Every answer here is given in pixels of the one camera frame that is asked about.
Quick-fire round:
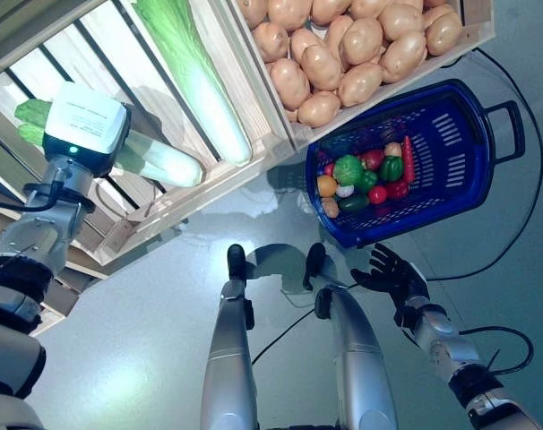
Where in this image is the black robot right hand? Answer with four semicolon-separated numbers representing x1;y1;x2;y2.
350;243;431;310

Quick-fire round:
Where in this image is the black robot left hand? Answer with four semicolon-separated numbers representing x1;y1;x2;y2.
42;105;133;176

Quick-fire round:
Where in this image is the green white napa cabbage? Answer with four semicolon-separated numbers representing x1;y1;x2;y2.
14;99;205;189
132;0;253;165

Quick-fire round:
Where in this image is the blue plastic shopping basket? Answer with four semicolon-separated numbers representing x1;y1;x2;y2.
305;79;526;249

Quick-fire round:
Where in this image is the red bell pepper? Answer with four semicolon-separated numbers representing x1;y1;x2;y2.
384;179;410;201

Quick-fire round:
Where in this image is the dark green cucumber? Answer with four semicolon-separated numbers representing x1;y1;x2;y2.
337;193;371;213

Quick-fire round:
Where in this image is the wooden slatted crate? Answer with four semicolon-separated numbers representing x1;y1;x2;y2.
0;0;299;268

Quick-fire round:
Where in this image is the green bell pepper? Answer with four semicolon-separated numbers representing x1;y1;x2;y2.
379;156;406;183
353;169;379;194

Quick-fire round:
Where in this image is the orange fruit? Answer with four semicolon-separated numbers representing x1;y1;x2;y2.
316;175;339;198

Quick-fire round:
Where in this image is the long red chili pepper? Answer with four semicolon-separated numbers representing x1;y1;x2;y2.
401;135;417;185

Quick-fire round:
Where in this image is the red apple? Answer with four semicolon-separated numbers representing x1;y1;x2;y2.
362;149;386;172

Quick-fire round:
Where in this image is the wooden potato crate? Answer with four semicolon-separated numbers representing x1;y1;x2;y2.
217;0;496;151

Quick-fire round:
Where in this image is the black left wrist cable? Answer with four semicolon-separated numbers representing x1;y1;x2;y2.
0;178;60;212

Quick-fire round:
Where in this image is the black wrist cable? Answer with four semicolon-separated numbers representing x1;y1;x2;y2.
0;178;60;212
458;325;535;374

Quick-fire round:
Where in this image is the thin black floor cable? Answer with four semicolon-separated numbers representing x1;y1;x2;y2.
251;279;366;365

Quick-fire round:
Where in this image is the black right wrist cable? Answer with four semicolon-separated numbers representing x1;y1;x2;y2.
458;325;535;374

